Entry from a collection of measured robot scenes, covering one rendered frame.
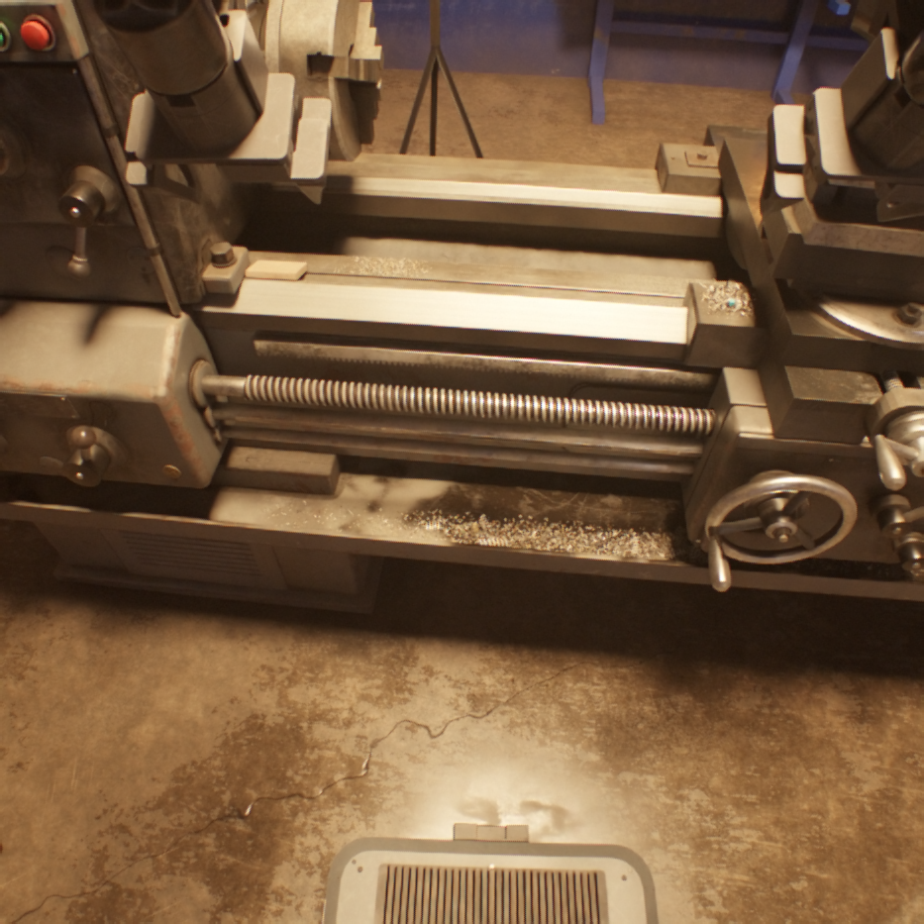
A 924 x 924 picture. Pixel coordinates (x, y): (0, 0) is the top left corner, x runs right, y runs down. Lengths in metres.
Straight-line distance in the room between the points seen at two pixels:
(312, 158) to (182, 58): 0.11
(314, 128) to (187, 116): 0.09
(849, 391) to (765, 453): 0.14
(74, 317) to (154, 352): 0.15
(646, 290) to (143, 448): 0.85
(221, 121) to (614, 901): 1.15
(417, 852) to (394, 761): 0.34
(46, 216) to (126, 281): 0.13
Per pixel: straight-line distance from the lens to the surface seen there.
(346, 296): 1.08
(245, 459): 1.38
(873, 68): 0.53
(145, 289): 1.14
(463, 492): 1.35
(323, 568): 1.57
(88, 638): 1.85
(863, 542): 1.28
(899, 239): 0.97
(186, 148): 0.51
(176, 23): 0.43
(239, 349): 1.21
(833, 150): 0.53
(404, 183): 1.36
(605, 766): 1.56
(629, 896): 1.26
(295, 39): 1.05
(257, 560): 1.60
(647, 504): 1.38
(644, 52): 4.30
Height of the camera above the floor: 1.48
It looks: 50 degrees down
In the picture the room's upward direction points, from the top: straight up
